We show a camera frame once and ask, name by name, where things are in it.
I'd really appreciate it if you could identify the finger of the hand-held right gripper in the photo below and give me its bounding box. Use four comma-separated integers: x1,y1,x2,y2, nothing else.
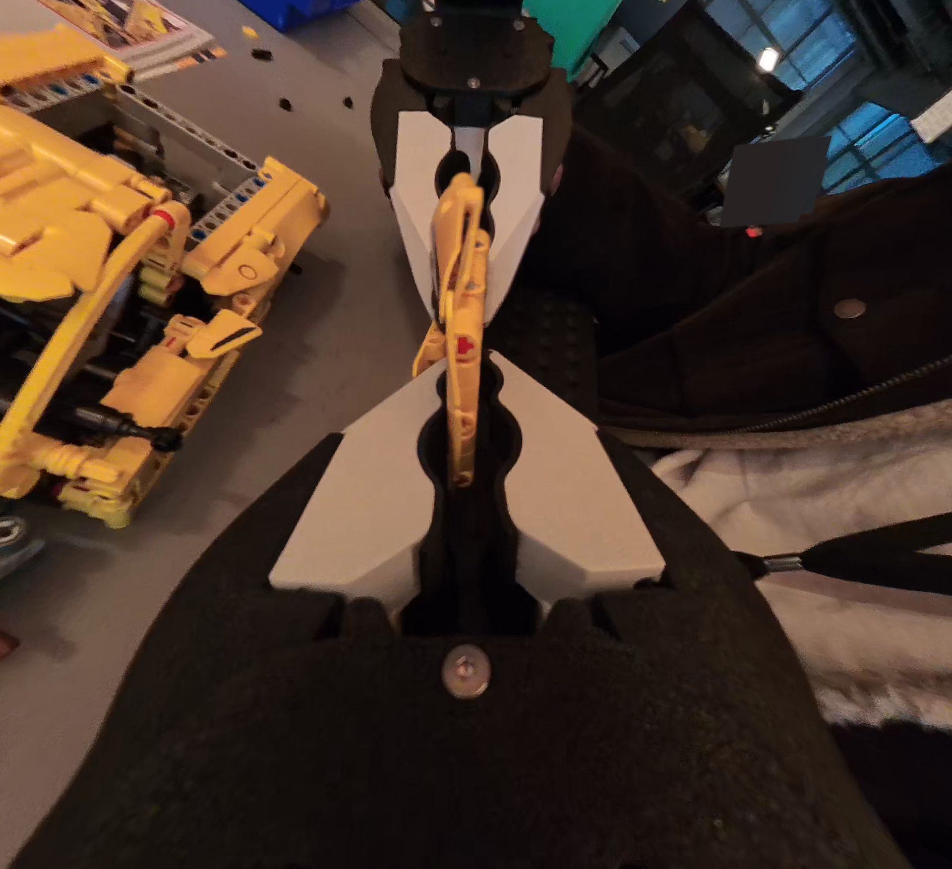
483,115,545,325
389,111,455,317

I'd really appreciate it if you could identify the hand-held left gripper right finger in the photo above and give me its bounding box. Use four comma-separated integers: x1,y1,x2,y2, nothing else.
487,350,666,600

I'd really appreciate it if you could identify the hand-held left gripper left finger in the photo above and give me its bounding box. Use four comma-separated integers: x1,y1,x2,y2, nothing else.
268,356,451,626

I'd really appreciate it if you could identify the yellow brick panel assembly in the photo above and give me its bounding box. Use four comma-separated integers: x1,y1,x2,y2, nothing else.
413,304,488,491

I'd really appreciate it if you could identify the yellow toy brick car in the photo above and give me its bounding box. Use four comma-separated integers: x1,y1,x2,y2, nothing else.
0,25,330,580

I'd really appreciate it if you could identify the person's right forearm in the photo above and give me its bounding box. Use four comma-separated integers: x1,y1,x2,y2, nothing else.
521,125,752,364

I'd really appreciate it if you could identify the black perforated panel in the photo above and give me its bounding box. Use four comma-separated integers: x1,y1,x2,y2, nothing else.
487,285,599,416

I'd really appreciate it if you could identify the person's white shirt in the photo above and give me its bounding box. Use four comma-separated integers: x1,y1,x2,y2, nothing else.
651,401,952,729

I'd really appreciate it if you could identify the black lanyard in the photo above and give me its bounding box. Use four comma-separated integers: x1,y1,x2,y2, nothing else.
732,512,952,596

